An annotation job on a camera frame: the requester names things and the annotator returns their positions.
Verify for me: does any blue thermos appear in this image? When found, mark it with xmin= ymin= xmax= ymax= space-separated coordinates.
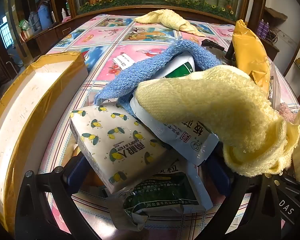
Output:
xmin=37 ymin=1 xmax=53 ymax=30

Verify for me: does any pink fluffy cloth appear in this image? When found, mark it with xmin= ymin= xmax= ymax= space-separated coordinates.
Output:
xmin=277 ymin=102 xmax=297 ymax=123

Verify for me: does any green white box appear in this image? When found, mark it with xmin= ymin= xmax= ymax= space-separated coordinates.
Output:
xmin=18 ymin=19 xmax=34 ymax=40

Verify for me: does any black jar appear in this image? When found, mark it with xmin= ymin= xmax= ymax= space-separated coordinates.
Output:
xmin=201 ymin=39 xmax=237 ymax=68

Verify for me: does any pale blue jug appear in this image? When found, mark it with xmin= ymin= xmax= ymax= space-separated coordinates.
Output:
xmin=29 ymin=11 xmax=40 ymax=32

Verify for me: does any white green packet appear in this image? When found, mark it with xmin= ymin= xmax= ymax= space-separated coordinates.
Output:
xmin=165 ymin=51 xmax=197 ymax=79

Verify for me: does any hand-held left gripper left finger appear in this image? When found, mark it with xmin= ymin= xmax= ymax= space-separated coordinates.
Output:
xmin=15 ymin=155 xmax=102 ymax=240

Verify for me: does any white blue medicine packet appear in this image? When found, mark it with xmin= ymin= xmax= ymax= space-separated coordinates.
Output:
xmin=129 ymin=95 xmax=219 ymax=167

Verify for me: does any yellow padded envelope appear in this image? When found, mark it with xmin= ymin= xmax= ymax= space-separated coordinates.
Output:
xmin=231 ymin=20 xmax=272 ymax=93

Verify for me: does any white wall shelf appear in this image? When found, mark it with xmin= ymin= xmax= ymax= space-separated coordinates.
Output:
xmin=261 ymin=0 xmax=300 ymax=100

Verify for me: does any window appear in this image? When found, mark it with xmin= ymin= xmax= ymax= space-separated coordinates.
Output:
xmin=0 ymin=16 xmax=11 ymax=48

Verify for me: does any blue towel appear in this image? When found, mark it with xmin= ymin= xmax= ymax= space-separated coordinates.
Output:
xmin=94 ymin=39 xmax=222 ymax=113

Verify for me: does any clear plastic bag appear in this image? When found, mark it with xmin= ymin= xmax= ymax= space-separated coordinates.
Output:
xmin=266 ymin=62 xmax=283 ymax=105

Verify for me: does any white paper label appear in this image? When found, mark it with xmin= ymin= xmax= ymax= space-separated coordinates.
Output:
xmin=112 ymin=52 xmax=135 ymax=68

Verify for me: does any green grey medicine packet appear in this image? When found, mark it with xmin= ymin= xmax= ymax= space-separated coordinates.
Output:
xmin=106 ymin=157 xmax=214 ymax=232

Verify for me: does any printed cartoon tablecloth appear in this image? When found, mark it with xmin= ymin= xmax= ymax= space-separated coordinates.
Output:
xmin=37 ymin=12 xmax=300 ymax=240

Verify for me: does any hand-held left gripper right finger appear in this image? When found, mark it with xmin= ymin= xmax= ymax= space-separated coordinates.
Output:
xmin=209 ymin=152 xmax=287 ymax=240

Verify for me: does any yellow towel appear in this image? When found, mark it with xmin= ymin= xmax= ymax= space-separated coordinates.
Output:
xmin=134 ymin=9 xmax=206 ymax=37
xmin=136 ymin=65 xmax=300 ymax=178

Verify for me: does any lemon print tissue pack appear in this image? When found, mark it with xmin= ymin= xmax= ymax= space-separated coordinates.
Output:
xmin=70 ymin=104 xmax=175 ymax=195

